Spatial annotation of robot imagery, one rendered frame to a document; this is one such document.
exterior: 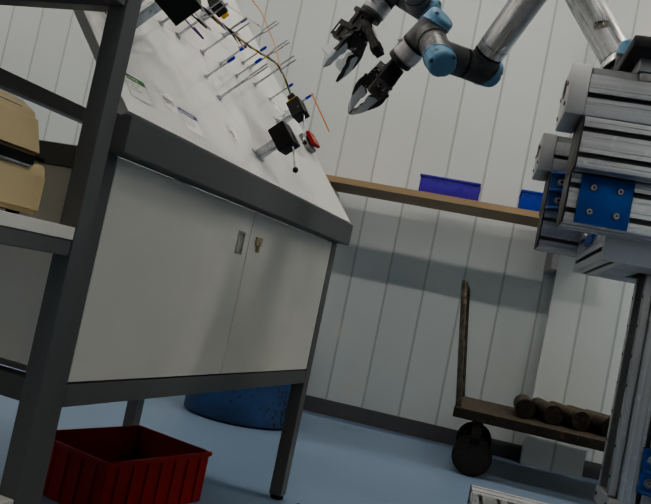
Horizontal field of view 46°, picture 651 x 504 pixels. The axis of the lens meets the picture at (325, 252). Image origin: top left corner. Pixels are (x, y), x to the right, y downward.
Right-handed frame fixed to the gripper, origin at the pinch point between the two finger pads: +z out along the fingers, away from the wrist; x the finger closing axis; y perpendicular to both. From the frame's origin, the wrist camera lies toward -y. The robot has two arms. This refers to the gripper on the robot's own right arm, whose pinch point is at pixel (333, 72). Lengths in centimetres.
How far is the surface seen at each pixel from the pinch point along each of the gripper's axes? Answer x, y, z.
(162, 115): 71, -35, 39
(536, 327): -226, -22, 10
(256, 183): 35, -32, 39
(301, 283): -14, -26, 53
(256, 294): 12, -34, 61
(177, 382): 37, -49, 82
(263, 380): -7, -40, 79
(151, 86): 72, -28, 36
